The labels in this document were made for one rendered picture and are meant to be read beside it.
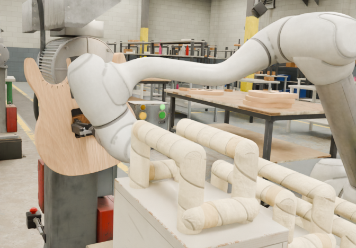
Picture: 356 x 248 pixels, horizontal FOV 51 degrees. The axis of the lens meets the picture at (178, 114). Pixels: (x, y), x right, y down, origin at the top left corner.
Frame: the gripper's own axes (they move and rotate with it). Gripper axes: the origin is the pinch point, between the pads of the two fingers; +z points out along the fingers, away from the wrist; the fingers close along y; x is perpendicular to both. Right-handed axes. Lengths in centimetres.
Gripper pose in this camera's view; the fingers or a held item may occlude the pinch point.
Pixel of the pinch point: (88, 121)
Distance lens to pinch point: 129.7
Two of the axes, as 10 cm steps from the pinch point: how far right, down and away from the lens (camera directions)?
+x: -1.0, -9.7, -2.2
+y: 8.6, -1.9, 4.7
